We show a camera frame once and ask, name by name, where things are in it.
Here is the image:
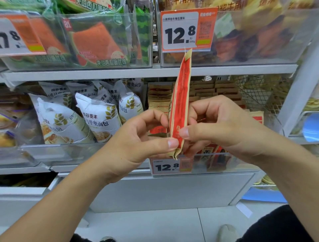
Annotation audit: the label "person's left hand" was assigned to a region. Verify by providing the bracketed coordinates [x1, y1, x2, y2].
[98, 109, 179, 185]

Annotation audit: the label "person's right hand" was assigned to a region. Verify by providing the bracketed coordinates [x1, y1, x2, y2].
[179, 95, 271, 165]

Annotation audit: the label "red kraft snack packet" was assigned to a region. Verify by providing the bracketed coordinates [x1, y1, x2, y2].
[167, 49, 193, 160]

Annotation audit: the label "person's left forearm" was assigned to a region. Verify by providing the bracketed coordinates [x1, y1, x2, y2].
[0, 156, 119, 242]

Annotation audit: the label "person's right forearm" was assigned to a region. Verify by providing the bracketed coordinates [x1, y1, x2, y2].
[250, 138, 319, 242]

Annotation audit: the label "small orange white price tag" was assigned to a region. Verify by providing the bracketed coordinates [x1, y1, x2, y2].
[150, 157, 194, 176]

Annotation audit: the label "clear plastic bin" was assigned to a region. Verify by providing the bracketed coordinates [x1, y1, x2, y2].
[14, 110, 150, 170]
[0, 10, 154, 72]
[155, 0, 319, 68]
[149, 150, 262, 176]

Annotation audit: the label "white shelf base panel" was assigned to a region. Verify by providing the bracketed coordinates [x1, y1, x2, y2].
[0, 171, 266, 220]

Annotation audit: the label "stack of red kraft packs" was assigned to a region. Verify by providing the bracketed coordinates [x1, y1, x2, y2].
[147, 80, 265, 172]

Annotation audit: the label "pile of white bread bags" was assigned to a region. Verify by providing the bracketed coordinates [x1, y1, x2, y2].
[28, 78, 145, 145]

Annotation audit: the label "white paper slip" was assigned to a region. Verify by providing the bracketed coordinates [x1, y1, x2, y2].
[235, 201, 254, 219]

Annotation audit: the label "grey shelf board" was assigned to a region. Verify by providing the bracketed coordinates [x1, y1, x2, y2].
[0, 64, 299, 83]

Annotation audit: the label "large orange white price tag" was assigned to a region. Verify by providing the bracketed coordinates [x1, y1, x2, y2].
[160, 7, 219, 53]
[0, 14, 47, 57]

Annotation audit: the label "person's white shoe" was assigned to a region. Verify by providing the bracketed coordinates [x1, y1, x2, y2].
[216, 224, 240, 242]

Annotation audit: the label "white shelf upright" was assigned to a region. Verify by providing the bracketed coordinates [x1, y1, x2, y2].
[276, 37, 319, 137]

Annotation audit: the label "blue sign panel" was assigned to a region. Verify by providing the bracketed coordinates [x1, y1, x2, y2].
[302, 113, 319, 143]

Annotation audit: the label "pile of croissant packets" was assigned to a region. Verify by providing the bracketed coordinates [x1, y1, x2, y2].
[158, 0, 319, 64]

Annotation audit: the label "pile of yellow snack packets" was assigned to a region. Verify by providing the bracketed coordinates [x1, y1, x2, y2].
[302, 97, 319, 112]

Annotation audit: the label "pile of watermelon toast packets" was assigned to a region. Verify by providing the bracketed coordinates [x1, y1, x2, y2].
[0, 0, 153, 68]

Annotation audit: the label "person's black trousers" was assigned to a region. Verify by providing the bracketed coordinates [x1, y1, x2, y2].
[236, 204, 315, 242]

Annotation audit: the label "pile of clear pastry packets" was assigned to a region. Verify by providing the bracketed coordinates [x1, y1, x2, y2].
[0, 83, 34, 148]

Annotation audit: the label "wire mesh basket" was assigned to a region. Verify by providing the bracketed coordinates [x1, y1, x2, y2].
[230, 74, 295, 118]

